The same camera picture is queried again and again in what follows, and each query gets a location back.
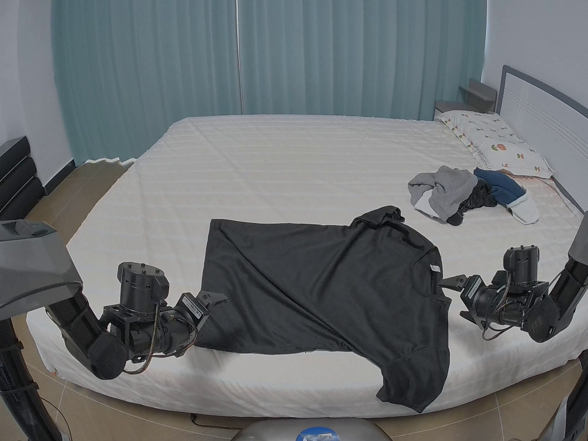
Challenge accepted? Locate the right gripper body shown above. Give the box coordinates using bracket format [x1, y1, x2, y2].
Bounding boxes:
[463, 277, 514, 325]

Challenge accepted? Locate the pile of clothes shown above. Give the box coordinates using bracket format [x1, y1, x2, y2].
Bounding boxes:
[408, 165, 540, 226]

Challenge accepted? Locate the black cable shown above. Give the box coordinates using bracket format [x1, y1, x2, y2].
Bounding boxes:
[190, 413, 240, 431]

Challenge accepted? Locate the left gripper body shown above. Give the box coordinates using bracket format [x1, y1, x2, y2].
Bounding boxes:
[149, 308, 207, 356]

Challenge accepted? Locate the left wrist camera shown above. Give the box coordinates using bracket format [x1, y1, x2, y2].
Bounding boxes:
[177, 292, 206, 328]

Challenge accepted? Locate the black chest of drawers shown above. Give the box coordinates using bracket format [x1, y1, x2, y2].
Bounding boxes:
[0, 137, 47, 221]

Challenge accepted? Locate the black T-shirt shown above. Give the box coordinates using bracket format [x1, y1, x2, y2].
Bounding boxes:
[195, 206, 451, 413]

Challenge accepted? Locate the white printed pillow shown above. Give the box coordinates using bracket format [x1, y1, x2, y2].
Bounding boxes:
[436, 110, 554, 180]

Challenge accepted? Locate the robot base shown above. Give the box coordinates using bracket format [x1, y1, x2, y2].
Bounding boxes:
[230, 418, 386, 441]

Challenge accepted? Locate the blue-green curtain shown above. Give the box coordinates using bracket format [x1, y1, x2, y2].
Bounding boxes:
[236, 0, 488, 120]
[52, 0, 242, 166]

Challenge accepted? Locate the bed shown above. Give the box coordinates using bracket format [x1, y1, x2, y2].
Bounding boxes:
[25, 65, 588, 419]

